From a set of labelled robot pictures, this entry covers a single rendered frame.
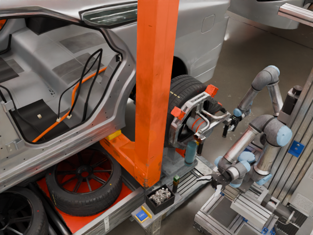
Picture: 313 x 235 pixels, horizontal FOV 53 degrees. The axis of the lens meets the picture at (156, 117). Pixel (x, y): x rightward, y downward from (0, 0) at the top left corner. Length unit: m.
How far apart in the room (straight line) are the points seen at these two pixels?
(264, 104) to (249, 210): 2.43
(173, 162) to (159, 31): 1.80
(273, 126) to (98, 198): 1.48
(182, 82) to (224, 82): 2.24
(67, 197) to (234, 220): 1.45
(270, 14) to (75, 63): 2.86
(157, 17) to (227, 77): 3.43
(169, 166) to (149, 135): 1.09
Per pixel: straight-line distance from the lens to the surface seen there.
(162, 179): 3.19
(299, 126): 2.21
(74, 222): 2.85
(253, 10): 4.87
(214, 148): 3.79
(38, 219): 2.65
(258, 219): 2.46
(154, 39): 1.73
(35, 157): 2.47
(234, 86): 4.84
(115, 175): 2.79
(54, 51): 3.39
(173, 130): 2.63
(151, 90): 1.92
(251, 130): 2.08
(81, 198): 2.68
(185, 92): 2.58
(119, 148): 2.73
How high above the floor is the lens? 2.72
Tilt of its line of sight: 42 degrees down
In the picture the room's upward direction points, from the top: 5 degrees clockwise
